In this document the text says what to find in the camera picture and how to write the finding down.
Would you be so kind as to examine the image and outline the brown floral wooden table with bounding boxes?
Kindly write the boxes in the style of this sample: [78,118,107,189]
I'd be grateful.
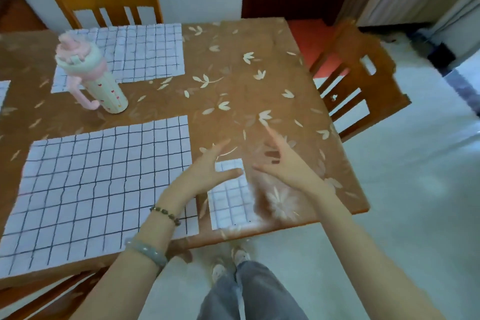
[0,17,370,291]

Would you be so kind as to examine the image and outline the white shoe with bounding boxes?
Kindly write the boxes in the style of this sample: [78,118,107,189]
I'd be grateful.
[209,261,228,285]
[230,245,251,266]

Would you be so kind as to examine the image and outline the person's right forearm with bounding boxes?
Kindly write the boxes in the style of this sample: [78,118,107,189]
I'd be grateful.
[314,184,447,320]

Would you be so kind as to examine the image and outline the person's left hand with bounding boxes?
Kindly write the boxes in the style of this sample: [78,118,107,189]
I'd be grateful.
[153,138,245,219]

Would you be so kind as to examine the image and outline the dark beaded bracelet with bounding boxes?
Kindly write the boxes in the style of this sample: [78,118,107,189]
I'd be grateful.
[149,205,182,227]

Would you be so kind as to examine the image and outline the white black-grid napkin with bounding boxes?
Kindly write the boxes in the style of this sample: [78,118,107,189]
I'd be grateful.
[207,158,263,231]
[0,79,11,113]
[0,115,200,278]
[50,23,187,95]

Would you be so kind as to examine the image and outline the person's grey trousers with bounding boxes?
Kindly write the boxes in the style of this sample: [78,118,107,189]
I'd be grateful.
[196,260,309,320]

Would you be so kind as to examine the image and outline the person's left forearm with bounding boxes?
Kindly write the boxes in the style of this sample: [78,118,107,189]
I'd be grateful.
[69,203,185,320]

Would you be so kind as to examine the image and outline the person's right hand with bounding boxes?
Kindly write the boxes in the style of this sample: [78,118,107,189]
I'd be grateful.
[251,126,337,203]

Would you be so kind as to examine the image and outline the red floor mat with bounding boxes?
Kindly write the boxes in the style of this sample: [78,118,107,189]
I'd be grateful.
[286,18,350,79]

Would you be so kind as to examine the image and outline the cream bottle with pink lid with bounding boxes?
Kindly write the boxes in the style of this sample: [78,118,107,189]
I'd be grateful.
[55,32,130,115]

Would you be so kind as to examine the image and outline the pale jade bangle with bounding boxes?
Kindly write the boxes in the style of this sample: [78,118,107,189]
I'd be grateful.
[124,237,169,268]

